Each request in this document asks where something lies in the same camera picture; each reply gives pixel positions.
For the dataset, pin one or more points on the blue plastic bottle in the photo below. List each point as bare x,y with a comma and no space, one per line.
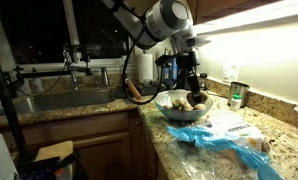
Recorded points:
174,71

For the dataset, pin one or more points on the greenish brown potato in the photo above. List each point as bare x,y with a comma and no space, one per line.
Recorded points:
177,103

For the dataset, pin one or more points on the clear glass bowl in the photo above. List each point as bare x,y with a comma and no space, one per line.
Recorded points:
182,115

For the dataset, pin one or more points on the small jar black lid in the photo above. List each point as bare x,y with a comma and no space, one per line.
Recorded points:
203,80

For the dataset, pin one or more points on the white wall outlet plate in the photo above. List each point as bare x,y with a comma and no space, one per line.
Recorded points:
230,73

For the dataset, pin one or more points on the under cabinet light strip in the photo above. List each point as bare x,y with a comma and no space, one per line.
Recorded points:
255,16

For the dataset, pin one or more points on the white rounded robot base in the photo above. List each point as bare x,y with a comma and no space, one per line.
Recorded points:
0,160

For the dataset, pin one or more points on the cardboard box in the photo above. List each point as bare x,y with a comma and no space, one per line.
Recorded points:
52,153

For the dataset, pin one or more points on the stainless steel sink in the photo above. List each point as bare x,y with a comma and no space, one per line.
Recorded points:
62,100

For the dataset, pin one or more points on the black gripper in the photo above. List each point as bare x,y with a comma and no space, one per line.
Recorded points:
188,61

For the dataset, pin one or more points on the black dish tray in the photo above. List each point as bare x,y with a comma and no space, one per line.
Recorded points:
149,90

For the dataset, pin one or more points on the wooden base cabinet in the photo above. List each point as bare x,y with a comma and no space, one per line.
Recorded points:
102,146

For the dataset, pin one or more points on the stainless steel cup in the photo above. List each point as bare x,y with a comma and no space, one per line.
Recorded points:
239,90

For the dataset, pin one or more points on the wooden wall cabinet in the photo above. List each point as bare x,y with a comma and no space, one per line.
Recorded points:
222,8

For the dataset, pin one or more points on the black coffee maker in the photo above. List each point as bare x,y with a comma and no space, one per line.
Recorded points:
182,81

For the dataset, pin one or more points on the metal faucet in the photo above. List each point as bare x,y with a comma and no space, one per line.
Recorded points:
74,76

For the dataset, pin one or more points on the white grey Franka robot arm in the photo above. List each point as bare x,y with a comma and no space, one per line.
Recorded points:
155,20

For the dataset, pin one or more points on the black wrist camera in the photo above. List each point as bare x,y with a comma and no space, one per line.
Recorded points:
167,59

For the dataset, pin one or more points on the black tripod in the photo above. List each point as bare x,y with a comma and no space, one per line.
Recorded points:
12,113

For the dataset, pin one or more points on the metal soap dispenser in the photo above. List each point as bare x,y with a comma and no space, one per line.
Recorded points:
104,77

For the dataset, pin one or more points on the white bottle green cap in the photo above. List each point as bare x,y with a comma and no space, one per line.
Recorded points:
235,103

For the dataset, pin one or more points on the white framed window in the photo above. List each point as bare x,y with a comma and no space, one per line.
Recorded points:
35,33

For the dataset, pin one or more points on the white paper towel roll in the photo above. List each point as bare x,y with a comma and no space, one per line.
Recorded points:
145,68

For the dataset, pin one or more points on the blue plastic potato bag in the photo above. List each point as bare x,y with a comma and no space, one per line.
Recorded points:
242,146

